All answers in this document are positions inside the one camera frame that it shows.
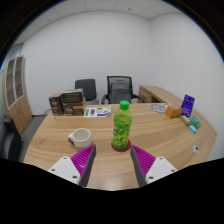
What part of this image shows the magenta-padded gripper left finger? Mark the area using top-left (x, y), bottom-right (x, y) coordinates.
top-left (47, 143), bottom-right (97, 188)

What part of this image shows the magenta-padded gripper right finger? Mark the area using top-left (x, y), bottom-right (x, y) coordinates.
top-left (129, 144), bottom-right (178, 188)

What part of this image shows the green drink bottle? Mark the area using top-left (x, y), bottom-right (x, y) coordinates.
top-left (111, 100), bottom-right (133, 151)

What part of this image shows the white and maroon mug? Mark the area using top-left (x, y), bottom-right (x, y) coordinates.
top-left (67, 127), bottom-right (94, 149)

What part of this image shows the small blue box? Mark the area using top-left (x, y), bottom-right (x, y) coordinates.
top-left (188, 124), bottom-right (198, 135)

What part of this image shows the small orange box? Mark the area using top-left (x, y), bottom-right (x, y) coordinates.
top-left (165, 105), bottom-right (184, 119)

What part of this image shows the small green box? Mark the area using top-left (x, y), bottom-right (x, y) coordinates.
top-left (188, 115), bottom-right (202, 130)

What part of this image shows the brown cardboard box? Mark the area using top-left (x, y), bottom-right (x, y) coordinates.
top-left (62, 99), bottom-right (87, 117)

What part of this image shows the black leather sofa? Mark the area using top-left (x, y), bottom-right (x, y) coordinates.
top-left (0, 117), bottom-right (24, 163)

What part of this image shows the tall dark brown box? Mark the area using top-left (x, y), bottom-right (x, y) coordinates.
top-left (48, 92), bottom-right (65, 117)

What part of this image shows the printed white paper sheet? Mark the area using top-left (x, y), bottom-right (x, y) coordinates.
top-left (83, 105), bottom-right (112, 118)

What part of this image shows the purple standing sign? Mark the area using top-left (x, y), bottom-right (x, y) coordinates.
top-left (180, 94), bottom-right (196, 118)

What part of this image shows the flat dark brown box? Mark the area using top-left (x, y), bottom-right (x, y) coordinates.
top-left (61, 88), bottom-right (84, 104)

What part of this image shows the tall wooden shelf cabinet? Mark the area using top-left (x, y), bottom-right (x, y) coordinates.
top-left (2, 54), bottom-right (33, 136)

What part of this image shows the low wooden side cabinet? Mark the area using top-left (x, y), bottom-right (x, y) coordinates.
top-left (138, 85), bottom-right (183, 108)

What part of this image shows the dark grey office chair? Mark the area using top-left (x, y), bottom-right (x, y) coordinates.
top-left (74, 78), bottom-right (100, 105)

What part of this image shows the black mesh office chair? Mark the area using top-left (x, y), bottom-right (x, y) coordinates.
top-left (100, 75), bottom-right (145, 105)

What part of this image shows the white sheet with ring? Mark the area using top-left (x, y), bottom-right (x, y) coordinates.
top-left (149, 102), bottom-right (169, 114)

